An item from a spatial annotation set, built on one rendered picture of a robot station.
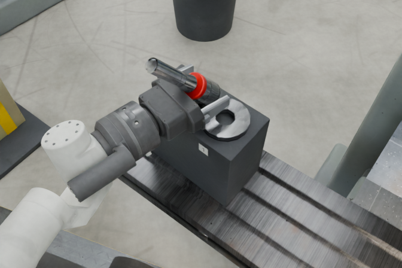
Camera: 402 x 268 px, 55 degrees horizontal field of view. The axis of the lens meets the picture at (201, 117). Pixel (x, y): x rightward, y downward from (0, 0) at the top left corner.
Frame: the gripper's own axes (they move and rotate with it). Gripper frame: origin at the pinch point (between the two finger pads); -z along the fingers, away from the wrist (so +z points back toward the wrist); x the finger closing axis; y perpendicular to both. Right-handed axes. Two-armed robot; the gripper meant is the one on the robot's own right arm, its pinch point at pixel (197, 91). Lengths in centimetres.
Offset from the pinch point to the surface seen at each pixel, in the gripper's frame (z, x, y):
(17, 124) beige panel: 26, 122, 115
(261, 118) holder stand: -7.5, -9.2, 4.9
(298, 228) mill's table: -6.1, -24.7, 25.1
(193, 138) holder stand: 4.3, -4.2, 5.9
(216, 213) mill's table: 5.1, -12.1, 23.6
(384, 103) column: -42.3, -17.9, 19.4
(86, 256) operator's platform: 31, 22, 80
